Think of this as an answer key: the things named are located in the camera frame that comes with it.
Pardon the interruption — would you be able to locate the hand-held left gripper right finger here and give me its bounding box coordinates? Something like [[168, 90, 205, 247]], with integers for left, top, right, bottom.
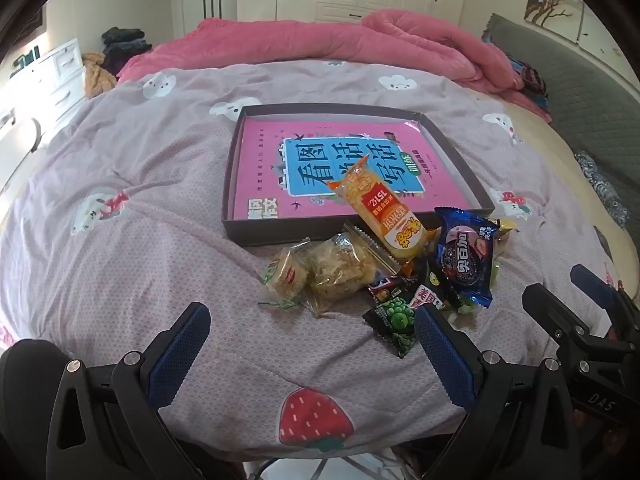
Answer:
[[413, 304, 584, 480]]

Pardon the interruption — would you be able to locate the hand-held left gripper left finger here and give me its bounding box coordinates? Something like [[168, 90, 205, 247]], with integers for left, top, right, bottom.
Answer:
[[47, 301, 212, 480]]

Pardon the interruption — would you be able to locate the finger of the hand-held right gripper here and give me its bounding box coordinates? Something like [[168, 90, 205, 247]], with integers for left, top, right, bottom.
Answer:
[[570, 263, 640, 323], [521, 282, 597, 361]]

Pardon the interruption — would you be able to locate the black green pea packet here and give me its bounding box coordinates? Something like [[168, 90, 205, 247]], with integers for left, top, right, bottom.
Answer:
[[362, 260, 466, 359]]

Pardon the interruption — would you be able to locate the light green snack packet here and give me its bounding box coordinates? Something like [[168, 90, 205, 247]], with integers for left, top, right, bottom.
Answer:
[[457, 255, 506, 313]]

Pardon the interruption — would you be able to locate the brown chocolate bar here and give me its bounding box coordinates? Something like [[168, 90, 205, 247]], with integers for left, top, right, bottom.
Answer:
[[367, 275, 418, 303]]

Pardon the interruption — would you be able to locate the blue cookie packet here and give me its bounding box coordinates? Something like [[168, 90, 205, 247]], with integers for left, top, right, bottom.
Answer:
[[434, 206, 501, 308]]

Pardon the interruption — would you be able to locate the small green-labelled pastry packet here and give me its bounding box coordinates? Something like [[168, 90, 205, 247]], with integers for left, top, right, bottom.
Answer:
[[258, 242, 313, 311]]

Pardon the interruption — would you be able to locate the large clear pastry packet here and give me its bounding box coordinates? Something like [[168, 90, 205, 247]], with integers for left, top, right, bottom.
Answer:
[[305, 225, 401, 317]]

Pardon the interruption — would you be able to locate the shallow grey cardboard box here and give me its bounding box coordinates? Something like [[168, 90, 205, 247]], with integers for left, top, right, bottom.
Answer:
[[222, 104, 496, 247]]

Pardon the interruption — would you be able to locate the orange rice cracker packet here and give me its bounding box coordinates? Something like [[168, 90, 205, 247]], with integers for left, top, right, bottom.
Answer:
[[327, 155, 430, 263]]

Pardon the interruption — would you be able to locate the dark patterned pillow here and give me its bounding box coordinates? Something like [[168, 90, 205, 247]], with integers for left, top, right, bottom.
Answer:
[[575, 150, 631, 231]]

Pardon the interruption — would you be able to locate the beige mattress sheet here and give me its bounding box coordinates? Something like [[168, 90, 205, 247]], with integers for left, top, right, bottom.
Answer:
[[500, 95, 626, 281]]

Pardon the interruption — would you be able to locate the grey quilted headboard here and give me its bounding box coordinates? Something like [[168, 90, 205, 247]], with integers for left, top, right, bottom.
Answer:
[[482, 12, 640, 211]]

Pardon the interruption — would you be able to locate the lilac printed bedsheet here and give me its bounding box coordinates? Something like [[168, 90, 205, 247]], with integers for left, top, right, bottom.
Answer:
[[0, 57, 626, 463]]

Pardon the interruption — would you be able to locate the pink book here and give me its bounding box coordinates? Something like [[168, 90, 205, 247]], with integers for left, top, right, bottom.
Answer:
[[234, 114, 483, 221]]

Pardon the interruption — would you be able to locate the colourful striped clothing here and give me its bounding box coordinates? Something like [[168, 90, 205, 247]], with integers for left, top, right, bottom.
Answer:
[[507, 55, 553, 123]]

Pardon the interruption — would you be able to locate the brown plush cloth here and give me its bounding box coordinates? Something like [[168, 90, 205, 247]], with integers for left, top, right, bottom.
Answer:
[[82, 51, 118, 98]]

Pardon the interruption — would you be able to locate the white chest of drawers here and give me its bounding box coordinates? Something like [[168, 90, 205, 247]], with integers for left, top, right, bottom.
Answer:
[[0, 37, 88, 126]]

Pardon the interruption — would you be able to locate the pile of dark clothes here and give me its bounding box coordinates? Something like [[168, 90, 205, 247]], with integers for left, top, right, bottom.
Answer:
[[101, 26, 153, 73]]

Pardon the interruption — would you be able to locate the pink quilt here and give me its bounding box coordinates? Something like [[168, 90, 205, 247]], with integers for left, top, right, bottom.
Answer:
[[116, 10, 521, 101]]

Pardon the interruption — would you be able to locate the black television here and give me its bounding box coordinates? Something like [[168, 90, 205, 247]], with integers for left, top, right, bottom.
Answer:
[[0, 2, 48, 48]]

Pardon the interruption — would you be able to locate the wall picture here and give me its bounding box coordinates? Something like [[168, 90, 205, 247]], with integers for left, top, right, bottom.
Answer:
[[522, 0, 608, 43]]

